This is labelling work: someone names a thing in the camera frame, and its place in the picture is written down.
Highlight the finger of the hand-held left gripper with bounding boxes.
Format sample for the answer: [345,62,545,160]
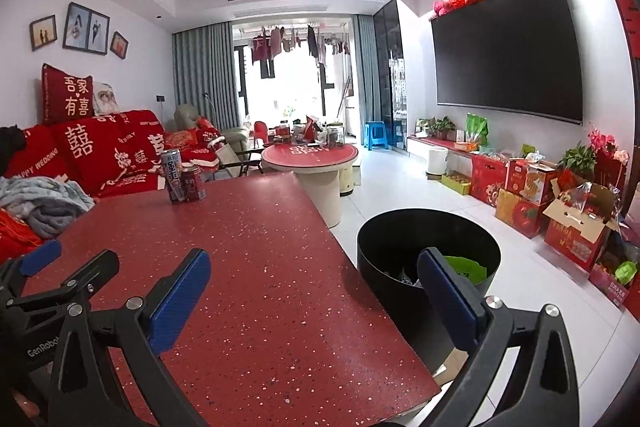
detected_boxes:
[0,239,63,294]
[0,249,121,324]

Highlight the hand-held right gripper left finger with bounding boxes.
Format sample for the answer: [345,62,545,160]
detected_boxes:
[48,248,213,427]

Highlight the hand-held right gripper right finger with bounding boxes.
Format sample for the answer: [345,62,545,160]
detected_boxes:
[417,247,581,427]

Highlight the green snack bag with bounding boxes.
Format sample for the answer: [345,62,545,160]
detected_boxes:
[442,255,489,283]

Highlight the black round trash bin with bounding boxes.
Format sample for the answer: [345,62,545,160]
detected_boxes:
[356,208,502,376]

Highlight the red cloth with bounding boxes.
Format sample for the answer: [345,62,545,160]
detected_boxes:
[0,209,44,264]

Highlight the grey blanket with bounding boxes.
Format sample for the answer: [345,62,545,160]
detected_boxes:
[0,176,96,239]

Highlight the flat brown cardboard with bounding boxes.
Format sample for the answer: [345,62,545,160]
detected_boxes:
[432,349,471,388]

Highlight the black cloth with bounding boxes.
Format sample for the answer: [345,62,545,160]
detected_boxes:
[0,126,27,178]

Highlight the orange red gift box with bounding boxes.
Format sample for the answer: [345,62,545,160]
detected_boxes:
[495,189,548,239]

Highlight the short red drink can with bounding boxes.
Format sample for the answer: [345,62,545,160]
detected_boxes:
[180,164,207,202]

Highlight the yellow fruit tray box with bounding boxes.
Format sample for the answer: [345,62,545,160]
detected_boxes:
[441,172,472,197]

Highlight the red sofa with cushions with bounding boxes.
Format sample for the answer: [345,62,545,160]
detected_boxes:
[0,109,221,198]

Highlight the tall silver drink can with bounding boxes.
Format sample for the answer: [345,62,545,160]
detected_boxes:
[161,148,187,204]

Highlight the open red cardboard box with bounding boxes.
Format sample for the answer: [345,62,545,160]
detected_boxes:
[542,184,621,273]

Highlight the white cylindrical bin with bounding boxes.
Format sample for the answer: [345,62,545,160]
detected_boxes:
[425,146,449,180]

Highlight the red gift box with window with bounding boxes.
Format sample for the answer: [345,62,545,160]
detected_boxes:
[505,158,561,208]

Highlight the folding chair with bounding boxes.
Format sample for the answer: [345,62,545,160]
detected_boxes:
[212,137,263,180]

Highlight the cream round stool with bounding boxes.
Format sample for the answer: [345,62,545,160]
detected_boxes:
[340,162,362,197]

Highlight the white low television cabinet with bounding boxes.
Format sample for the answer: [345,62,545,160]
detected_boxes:
[406,134,473,180]

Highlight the small red open box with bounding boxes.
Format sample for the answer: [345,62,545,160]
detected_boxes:
[589,261,639,306]

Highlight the red square cushion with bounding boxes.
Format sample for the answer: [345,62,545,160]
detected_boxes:
[41,63,95,124]

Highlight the white photo cushion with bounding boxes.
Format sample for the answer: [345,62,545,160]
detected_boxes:
[92,82,121,114]

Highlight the green shopping bag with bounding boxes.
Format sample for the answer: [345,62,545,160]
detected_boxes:
[465,113,489,147]

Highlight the small potted plant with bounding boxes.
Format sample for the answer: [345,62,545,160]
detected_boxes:
[425,116,457,139]

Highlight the grey green armchair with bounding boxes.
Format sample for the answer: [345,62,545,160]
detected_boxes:
[174,103,253,153]

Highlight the blue plastic stool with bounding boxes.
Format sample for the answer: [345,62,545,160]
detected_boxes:
[364,121,390,152]

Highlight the round red-topped coffee table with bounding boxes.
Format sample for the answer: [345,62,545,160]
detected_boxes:
[261,143,361,229]

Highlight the large green potted plant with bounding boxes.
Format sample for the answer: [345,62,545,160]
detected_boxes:
[557,142,598,180]

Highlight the pink flower bouquet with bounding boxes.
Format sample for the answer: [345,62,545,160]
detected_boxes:
[586,127,630,193]

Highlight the wide grey curtain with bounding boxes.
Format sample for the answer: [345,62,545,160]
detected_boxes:
[172,21,240,133]

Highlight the black glass cabinet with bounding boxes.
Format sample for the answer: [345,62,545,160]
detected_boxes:
[374,0,407,152]

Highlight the narrow grey curtain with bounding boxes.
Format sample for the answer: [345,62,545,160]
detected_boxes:
[350,13,382,143]

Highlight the large black television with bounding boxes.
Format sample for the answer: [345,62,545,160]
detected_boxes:
[431,0,585,126]

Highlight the row of hanging clothes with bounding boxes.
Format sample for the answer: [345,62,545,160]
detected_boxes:
[250,24,353,80]

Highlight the small brown picture frame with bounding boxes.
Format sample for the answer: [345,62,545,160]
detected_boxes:
[29,15,57,52]

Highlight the small red picture frame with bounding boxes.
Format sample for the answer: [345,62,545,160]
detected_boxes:
[110,31,130,60]

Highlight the double photo picture frame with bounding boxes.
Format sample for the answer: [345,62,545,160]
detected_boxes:
[62,2,111,56]

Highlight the red wall decoration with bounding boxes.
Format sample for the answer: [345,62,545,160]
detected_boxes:
[607,0,640,58]

